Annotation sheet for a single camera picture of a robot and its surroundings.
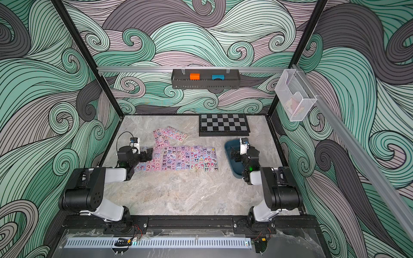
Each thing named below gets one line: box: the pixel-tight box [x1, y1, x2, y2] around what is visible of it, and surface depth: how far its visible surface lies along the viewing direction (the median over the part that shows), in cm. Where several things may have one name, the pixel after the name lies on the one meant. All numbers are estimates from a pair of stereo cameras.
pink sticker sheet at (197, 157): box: [189, 145, 204, 170], surface depth 99 cm
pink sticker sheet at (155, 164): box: [146, 146, 162, 172], surface depth 96 cm
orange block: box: [189, 73, 201, 81], surface depth 97 cm
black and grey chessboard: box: [198, 113, 251, 137], surface depth 112 cm
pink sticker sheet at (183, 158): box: [176, 145, 191, 171], surface depth 98 cm
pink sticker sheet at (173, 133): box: [164, 126, 188, 142], surface depth 109 cm
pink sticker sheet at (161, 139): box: [153, 127, 170, 147], surface depth 109 cm
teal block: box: [211, 74, 225, 81], surface depth 97 cm
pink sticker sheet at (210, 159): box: [203, 146, 219, 172], surface depth 97 cm
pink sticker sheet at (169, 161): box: [161, 146, 177, 171], surface depth 97 cm
